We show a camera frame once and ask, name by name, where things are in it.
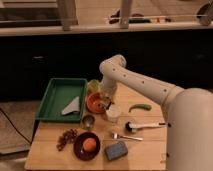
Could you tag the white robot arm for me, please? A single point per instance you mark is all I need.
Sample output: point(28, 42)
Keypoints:
point(188, 114)

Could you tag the red bowl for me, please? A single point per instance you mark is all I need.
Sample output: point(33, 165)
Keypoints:
point(92, 103)

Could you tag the light green cup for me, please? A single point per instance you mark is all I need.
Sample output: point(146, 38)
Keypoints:
point(93, 86)

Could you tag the white plastic cup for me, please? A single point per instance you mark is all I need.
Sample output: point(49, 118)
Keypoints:
point(113, 113)

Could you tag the grey folded cloth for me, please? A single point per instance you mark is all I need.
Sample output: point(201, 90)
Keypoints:
point(73, 106)

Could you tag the small metal cup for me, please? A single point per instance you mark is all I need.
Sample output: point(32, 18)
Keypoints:
point(88, 122)

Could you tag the green plastic tray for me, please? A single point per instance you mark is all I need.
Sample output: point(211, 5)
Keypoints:
point(59, 93)

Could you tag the metal fork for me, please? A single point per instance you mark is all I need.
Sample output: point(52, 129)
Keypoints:
point(117, 136)

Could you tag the orange fruit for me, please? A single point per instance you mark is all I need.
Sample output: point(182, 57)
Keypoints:
point(89, 144)

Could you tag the brown grape bunch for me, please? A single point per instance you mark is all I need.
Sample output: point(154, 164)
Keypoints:
point(67, 137)

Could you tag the blue sponge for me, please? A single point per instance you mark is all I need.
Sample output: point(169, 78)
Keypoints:
point(116, 150)

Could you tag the dark brown plate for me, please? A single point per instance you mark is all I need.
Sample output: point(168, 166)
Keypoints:
point(80, 152)

